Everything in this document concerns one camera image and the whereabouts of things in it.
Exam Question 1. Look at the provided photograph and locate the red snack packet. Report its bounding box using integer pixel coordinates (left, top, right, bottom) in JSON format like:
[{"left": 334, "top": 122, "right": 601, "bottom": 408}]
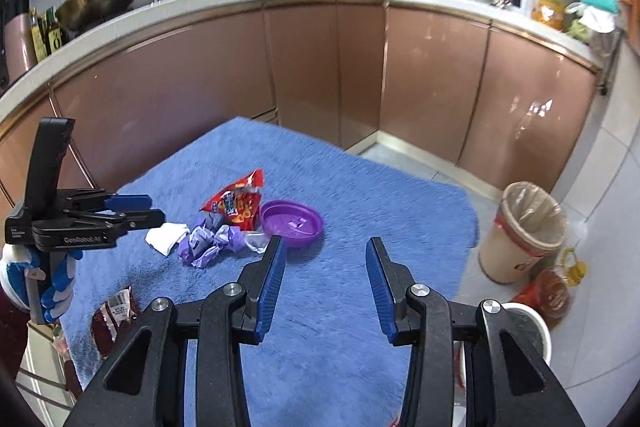
[{"left": 200, "top": 168, "right": 266, "bottom": 230}]

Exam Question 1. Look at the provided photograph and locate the beige bin with clear liner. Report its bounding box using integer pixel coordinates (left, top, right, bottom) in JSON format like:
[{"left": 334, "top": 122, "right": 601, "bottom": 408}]
[{"left": 478, "top": 181, "right": 568, "bottom": 284}]

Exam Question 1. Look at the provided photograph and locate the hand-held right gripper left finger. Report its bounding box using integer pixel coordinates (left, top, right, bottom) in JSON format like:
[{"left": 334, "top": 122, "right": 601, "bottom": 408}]
[{"left": 62, "top": 235, "right": 288, "bottom": 427}]

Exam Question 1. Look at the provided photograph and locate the white tissue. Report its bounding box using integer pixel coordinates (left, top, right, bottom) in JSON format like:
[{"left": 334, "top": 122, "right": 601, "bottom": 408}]
[{"left": 145, "top": 223, "right": 191, "bottom": 256}]

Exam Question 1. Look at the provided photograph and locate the cooking oil bottle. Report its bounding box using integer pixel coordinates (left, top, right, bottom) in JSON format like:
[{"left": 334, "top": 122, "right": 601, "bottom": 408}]
[{"left": 515, "top": 248, "right": 588, "bottom": 329}]

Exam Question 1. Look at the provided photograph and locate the teal bin with black liner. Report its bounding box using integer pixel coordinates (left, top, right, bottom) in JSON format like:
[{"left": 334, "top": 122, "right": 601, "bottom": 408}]
[{"left": 492, "top": 302, "right": 552, "bottom": 370}]

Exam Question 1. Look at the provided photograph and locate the blue towel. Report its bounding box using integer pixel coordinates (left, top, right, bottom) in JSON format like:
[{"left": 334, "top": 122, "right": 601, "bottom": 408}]
[{"left": 62, "top": 117, "right": 481, "bottom": 427}]

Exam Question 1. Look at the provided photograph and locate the pink thermos flask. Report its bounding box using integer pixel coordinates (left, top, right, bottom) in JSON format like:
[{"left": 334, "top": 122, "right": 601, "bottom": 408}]
[{"left": 2, "top": 0, "right": 39, "bottom": 80}]

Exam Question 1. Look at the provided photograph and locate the purple candy wrapper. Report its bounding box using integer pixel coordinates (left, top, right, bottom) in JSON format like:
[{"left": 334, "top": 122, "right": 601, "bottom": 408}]
[
  {"left": 192, "top": 246, "right": 221, "bottom": 269},
  {"left": 212, "top": 224, "right": 247, "bottom": 253},
  {"left": 178, "top": 227, "right": 217, "bottom": 264}
]

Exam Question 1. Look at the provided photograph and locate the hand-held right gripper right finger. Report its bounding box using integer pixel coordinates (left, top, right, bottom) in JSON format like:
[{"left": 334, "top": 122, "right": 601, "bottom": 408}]
[{"left": 365, "top": 236, "right": 586, "bottom": 427}]

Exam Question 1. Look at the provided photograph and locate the dark sauce bottle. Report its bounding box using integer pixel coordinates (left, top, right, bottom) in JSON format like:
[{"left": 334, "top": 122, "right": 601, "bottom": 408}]
[
  {"left": 30, "top": 9, "right": 49, "bottom": 58},
  {"left": 45, "top": 7, "right": 69, "bottom": 54}
]

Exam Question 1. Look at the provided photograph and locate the purple plastic lid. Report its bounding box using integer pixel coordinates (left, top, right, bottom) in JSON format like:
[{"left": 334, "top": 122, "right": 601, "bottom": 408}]
[{"left": 260, "top": 199, "right": 325, "bottom": 249}]

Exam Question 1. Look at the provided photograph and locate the dark foil snack wrapper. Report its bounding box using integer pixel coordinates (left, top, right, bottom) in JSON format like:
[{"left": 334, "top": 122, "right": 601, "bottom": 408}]
[{"left": 90, "top": 286, "right": 140, "bottom": 359}]

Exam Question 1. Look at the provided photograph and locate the yellow snack bag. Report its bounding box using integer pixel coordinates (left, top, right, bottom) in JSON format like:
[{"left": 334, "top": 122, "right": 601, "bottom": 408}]
[{"left": 530, "top": 0, "right": 567, "bottom": 32}]

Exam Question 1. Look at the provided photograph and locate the white plastic bag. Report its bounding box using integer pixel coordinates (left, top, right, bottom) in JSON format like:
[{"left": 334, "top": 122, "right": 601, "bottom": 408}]
[{"left": 565, "top": 2, "right": 616, "bottom": 34}]

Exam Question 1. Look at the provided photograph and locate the person's left hand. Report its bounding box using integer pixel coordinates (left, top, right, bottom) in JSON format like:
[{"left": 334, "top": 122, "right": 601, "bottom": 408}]
[{"left": 0, "top": 244, "right": 84, "bottom": 324}]

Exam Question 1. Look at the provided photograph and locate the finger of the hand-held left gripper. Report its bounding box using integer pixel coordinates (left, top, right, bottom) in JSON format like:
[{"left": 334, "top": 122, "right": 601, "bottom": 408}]
[
  {"left": 66, "top": 208, "right": 166, "bottom": 233},
  {"left": 62, "top": 188, "right": 152, "bottom": 213}
]

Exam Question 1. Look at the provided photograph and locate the copper kitchen cabinet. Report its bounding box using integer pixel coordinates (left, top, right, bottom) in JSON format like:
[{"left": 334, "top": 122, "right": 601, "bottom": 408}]
[{"left": 0, "top": 0, "right": 606, "bottom": 228}]

